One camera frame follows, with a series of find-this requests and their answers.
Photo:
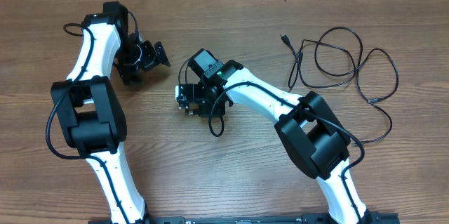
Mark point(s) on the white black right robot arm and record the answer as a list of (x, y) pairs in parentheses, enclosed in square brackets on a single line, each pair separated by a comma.
[(313, 137)]

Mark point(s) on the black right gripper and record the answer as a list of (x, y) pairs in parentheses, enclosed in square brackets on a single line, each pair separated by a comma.
[(221, 108)]

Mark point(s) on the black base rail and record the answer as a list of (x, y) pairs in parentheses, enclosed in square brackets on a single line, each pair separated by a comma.
[(306, 218)]

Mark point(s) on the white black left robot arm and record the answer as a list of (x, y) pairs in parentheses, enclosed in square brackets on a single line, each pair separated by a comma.
[(87, 121)]

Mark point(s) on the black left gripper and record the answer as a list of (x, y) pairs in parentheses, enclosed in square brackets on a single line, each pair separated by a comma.
[(125, 71)]

